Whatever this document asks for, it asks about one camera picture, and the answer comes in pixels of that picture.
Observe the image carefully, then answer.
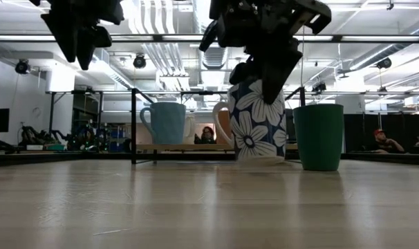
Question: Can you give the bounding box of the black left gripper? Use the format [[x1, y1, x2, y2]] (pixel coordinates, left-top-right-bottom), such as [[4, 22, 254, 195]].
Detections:
[[28, 0, 126, 71]]

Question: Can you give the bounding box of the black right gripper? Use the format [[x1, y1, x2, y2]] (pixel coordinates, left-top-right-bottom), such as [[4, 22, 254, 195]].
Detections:
[[198, 0, 333, 106]]

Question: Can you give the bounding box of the blue white floral mug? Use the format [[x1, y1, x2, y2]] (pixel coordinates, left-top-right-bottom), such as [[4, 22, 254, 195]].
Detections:
[[212, 79, 287, 160]]

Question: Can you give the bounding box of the orange mug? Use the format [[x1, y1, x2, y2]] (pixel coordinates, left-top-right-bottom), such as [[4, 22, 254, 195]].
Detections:
[[216, 109, 233, 145]]

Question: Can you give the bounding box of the green cup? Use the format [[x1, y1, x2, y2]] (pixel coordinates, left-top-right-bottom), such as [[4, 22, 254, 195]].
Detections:
[[292, 103, 344, 172]]

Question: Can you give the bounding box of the light blue mug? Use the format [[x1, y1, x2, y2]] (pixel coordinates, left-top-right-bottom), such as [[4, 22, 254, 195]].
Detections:
[[139, 102, 187, 145]]

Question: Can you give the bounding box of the person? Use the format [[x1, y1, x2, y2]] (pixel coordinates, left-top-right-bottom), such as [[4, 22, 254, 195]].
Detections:
[[194, 126, 217, 145], [371, 129, 407, 154]]

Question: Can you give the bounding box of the black partition screen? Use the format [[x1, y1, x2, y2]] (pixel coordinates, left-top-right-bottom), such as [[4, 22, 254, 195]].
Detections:
[[343, 105, 419, 155]]

